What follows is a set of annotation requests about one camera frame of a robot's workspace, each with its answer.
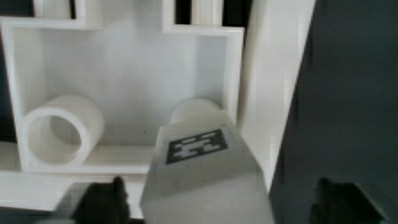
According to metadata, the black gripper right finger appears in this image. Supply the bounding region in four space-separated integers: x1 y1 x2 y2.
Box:
308 178 388 224

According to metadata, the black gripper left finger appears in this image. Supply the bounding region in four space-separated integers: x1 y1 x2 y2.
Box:
72 177 129 224

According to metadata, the white tagged chair leg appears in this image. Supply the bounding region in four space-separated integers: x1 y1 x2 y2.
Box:
138 109 276 224

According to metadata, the white chair seat plate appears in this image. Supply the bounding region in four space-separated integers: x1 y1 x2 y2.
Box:
0 0 243 174

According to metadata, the white U-shaped fence frame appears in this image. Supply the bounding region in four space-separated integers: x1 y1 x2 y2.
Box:
0 0 314 210

